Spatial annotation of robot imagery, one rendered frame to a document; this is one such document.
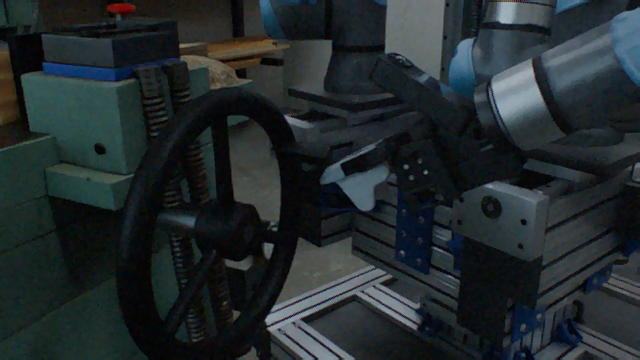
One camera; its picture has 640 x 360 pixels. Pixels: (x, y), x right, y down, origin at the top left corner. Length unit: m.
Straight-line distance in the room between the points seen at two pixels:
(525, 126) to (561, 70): 0.05
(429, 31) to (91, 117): 3.54
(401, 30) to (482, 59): 3.49
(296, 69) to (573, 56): 4.22
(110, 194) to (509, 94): 0.38
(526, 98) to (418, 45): 3.57
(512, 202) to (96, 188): 0.53
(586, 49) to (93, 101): 0.44
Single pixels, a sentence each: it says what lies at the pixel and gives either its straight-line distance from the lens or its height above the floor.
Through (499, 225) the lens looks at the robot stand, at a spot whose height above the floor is 0.72.
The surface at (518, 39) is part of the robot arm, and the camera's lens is 0.64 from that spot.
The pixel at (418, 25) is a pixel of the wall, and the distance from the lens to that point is 4.07.
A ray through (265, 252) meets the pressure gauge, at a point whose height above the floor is 0.65.
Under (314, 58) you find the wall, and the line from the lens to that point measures 4.55.
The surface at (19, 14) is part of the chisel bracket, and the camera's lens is 0.77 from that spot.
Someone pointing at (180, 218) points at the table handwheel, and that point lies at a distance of 0.61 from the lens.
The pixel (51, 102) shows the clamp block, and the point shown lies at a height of 0.93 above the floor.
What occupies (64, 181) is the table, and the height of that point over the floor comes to 0.86.
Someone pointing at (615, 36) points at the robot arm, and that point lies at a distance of 0.51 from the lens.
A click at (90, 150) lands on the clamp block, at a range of 0.62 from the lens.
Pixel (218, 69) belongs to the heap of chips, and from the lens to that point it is 0.89.
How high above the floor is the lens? 1.06
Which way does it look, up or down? 19 degrees down
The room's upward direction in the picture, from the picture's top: straight up
